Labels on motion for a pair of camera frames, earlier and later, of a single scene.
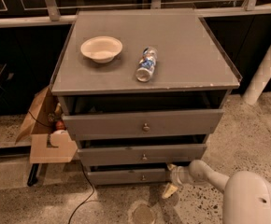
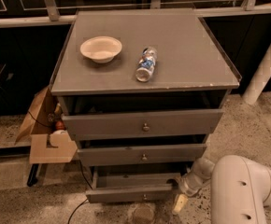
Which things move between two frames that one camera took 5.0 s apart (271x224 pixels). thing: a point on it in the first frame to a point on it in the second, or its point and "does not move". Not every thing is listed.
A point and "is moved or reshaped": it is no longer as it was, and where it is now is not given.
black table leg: [33, 175] does not move
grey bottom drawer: [138, 177] is moved or reshaped
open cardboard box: [50, 141] does not move
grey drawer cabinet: [141, 91] does not move
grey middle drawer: [135, 154] does not move
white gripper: [177, 175] to [185, 187]
